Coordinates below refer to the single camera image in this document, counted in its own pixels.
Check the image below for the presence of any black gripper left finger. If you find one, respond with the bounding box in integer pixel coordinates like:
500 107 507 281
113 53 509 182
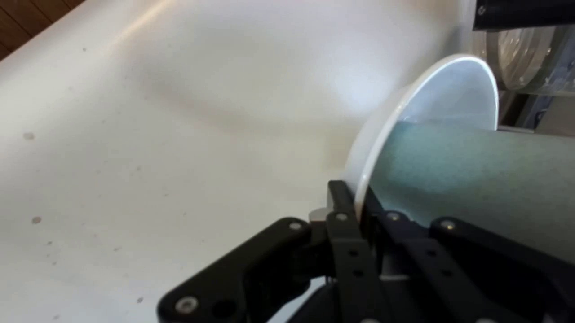
157 179 392 323

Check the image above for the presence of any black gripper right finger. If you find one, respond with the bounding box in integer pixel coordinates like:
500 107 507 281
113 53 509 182
358 186 575 323

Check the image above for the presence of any grey cup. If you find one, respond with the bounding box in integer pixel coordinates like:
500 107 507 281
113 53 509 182
369 118 575 265

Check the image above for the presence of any white plate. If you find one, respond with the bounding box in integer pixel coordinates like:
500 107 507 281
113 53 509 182
343 51 502 220

